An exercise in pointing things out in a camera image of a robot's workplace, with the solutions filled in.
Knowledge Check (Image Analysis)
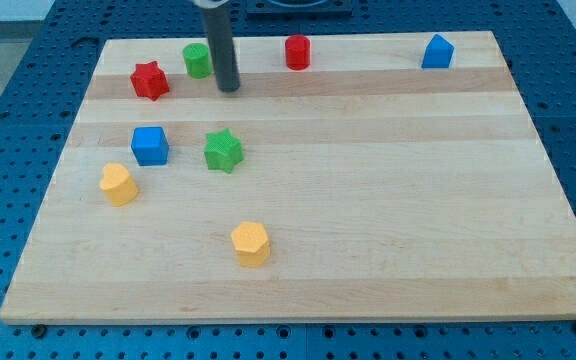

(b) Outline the silver rod mount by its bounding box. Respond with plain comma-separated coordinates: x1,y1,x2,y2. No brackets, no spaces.
192,0,229,9

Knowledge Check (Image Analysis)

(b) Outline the blue pentagon prism block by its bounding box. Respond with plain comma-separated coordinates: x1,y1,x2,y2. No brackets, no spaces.
421,34,455,69

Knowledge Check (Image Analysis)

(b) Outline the green star block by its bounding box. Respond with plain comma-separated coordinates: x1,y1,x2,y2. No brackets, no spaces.
204,128,244,174

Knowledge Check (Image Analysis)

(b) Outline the yellow heart block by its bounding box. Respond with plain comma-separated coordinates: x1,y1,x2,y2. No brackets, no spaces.
99,163,139,207

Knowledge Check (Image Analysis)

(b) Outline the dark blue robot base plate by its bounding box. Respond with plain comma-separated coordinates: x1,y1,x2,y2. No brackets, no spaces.
243,0,355,17

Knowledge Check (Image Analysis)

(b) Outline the green cylinder block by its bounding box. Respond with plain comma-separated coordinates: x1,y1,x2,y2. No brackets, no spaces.
182,43,212,79

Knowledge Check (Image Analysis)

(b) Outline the red cylinder block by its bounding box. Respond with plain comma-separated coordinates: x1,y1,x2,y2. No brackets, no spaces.
284,34,311,70

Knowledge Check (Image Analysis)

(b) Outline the blue cube block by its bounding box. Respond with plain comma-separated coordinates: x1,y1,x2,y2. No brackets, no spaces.
131,126,169,166

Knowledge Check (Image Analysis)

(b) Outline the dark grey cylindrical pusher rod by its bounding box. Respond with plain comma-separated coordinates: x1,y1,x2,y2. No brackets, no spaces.
199,4,240,93

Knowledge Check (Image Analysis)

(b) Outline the yellow hexagon block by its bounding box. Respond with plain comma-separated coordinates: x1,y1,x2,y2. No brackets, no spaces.
231,222,271,268

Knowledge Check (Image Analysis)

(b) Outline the red star block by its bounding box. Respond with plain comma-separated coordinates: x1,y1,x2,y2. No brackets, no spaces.
130,61,170,101

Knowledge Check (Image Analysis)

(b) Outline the light wooden board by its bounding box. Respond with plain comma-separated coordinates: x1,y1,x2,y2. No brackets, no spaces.
0,31,576,325

